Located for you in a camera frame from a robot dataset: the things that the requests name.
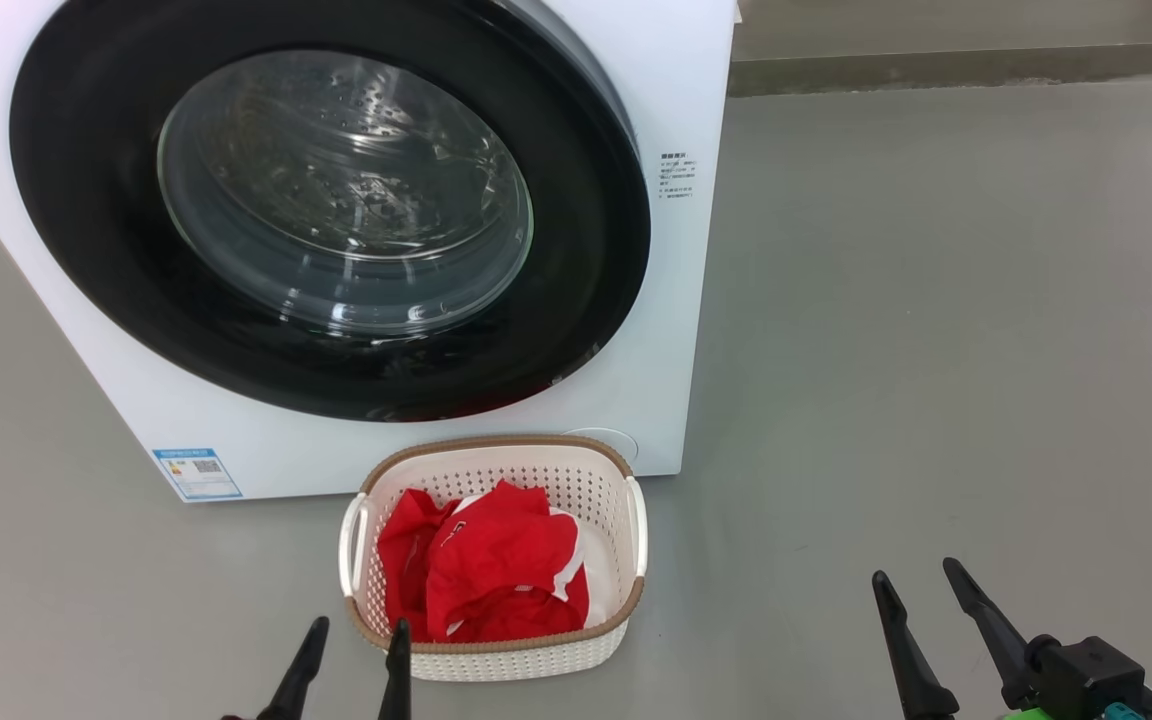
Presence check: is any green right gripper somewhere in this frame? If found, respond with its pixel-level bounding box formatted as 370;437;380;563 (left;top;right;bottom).
871;557;1047;720

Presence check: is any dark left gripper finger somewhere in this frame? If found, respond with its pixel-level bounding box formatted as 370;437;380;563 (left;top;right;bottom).
378;617;413;720
254;616;331;720

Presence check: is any red and white garment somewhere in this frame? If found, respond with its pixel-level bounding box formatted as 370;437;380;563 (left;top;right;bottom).
377;480;592;644

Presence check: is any dark round washer door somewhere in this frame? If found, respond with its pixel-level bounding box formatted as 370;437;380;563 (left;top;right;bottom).
8;0;652;423

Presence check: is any cream perforated laundry basket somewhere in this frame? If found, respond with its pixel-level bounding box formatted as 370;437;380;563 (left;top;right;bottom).
338;434;649;683

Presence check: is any white front-load washing machine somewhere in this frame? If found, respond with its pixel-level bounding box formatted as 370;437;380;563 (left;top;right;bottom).
0;0;740;503

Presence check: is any blue energy label sticker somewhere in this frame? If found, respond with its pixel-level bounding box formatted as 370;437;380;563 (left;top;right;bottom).
151;447;244;501

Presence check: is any round white filter cover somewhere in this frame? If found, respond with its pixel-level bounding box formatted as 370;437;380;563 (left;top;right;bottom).
561;428;639;463

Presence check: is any small text sticker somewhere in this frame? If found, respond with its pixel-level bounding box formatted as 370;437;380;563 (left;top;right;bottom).
658;150;702;201

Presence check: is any grey skirting board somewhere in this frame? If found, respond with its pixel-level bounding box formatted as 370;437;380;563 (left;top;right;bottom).
731;40;1152;98

